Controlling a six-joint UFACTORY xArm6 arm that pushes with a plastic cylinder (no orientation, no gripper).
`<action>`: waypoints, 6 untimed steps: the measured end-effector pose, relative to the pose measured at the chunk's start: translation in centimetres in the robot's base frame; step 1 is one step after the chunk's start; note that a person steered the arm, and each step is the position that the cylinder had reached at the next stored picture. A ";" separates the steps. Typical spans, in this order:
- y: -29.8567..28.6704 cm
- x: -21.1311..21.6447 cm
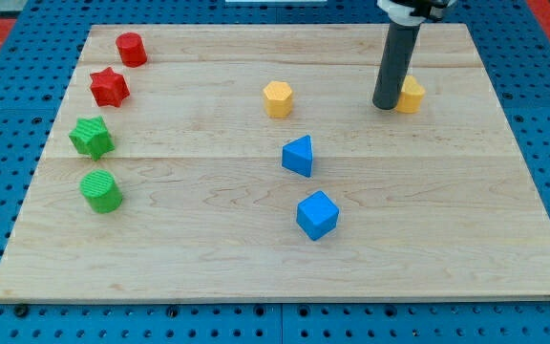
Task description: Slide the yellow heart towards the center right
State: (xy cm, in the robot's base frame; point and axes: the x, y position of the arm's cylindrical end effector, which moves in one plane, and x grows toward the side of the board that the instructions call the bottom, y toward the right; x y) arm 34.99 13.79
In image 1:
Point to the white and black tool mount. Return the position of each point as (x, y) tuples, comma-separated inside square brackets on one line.
[(415, 12)]

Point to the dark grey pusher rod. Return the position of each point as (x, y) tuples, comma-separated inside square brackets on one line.
[(395, 61)]

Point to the yellow heart block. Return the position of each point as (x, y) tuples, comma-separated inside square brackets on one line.
[(411, 96)]

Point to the yellow hexagon block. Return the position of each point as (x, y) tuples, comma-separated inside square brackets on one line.
[(278, 99)]

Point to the blue triangle block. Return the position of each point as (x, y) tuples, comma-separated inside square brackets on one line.
[(297, 156)]

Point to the blue cube block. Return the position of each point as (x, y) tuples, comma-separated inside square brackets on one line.
[(317, 215)]

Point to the wooden board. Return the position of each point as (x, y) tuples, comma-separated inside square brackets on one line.
[(434, 207)]

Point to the red cylinder block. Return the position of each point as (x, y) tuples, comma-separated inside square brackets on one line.
[(131, 49)]

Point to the red star block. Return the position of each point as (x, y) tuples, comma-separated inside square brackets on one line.
[(108, 87)]

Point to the green star block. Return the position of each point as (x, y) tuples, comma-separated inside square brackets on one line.
[(91, 137)]

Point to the green cylinder block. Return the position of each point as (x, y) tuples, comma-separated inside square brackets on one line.
[(100, 190)]

